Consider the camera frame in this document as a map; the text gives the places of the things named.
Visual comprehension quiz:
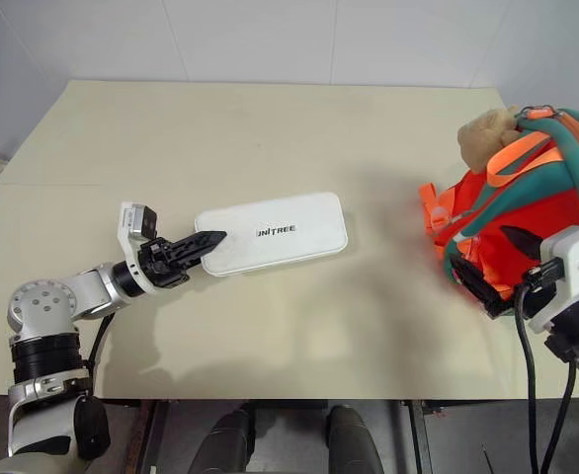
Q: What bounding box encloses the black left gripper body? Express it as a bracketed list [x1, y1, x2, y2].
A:
[137, 237, 192, 290]

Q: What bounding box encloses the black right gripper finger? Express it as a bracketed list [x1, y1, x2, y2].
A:
[498, 225, 543, 262]
[449, 253, 513, 320]

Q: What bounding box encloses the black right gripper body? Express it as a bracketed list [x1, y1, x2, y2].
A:
[512, 260, 564, 320]

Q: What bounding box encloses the orange and teal backpack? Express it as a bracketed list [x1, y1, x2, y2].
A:
[417, 104, 579, 322]

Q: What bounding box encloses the white Unitree box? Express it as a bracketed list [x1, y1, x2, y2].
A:
[193, 191, 350, 278]

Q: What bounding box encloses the beige plush toy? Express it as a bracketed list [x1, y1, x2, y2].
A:
[456, 105, 524, 175]

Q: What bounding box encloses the dark rounded shape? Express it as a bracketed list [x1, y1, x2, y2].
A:
[325, 404, 375, 474]
[187, 408, 257, 474]

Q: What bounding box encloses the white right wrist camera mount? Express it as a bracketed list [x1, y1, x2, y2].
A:
[526, 223, 579, 333]

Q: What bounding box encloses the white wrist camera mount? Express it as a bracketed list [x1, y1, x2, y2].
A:
[118, 200, 173, 296]
[526, 223, 579, 333]

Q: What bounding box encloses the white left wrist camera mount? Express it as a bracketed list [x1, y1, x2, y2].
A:
[118, 200, 173, 296]

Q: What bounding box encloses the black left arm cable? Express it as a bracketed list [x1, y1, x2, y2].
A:
[82, 311, 118, 369]

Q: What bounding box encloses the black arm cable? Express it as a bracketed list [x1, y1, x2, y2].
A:
[82, 311, 118, 369]
[539, 359, 579, 474]

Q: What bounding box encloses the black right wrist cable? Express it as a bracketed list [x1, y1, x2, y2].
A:
[513, 266, 542, 474]

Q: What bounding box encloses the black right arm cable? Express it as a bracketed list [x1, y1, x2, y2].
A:
[539, 359, 579, 474]

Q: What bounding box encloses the black table frame leg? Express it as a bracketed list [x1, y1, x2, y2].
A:
[398, 398, 437, 474]

